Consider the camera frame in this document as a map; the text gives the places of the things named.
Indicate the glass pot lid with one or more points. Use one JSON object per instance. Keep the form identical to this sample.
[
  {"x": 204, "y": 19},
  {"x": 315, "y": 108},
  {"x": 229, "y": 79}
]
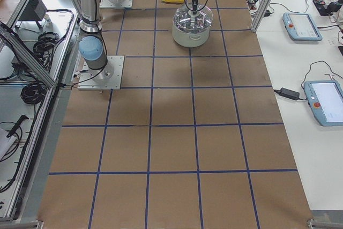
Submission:
[{"x": 193, "y": 15}]

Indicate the aluminium frame post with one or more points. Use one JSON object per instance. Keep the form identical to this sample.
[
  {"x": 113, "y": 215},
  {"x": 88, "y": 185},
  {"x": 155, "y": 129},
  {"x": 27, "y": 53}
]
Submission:
[{"x": 264, "y": 1}]

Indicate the black power brick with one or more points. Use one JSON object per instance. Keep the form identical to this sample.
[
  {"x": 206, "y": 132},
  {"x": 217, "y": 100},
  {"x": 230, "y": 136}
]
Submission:
[{"x": 290, "y": 94}]

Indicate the far teach pendant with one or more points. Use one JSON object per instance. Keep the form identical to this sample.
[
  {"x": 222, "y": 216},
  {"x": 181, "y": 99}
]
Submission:
[{"x": 301, "y": 27}]

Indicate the teach pendant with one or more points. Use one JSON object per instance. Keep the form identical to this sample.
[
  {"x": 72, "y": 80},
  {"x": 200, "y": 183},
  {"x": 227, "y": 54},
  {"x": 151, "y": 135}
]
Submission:
[
  {"x": 325, "y": 100},
  {"x": 301, "y": 27}
]

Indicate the pale green electric pot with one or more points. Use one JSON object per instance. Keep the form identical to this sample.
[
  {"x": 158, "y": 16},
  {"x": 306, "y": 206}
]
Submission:
[{"x": 190, "y": 39}]

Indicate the near teach pendant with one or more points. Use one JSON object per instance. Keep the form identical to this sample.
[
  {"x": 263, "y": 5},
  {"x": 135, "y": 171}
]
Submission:
[{"x": 325, "y": 100}]

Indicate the aluminium frame rail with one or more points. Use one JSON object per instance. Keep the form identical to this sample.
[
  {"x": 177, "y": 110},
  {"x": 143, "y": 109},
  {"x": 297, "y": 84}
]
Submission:
[{"x": 25, "y": 55}]

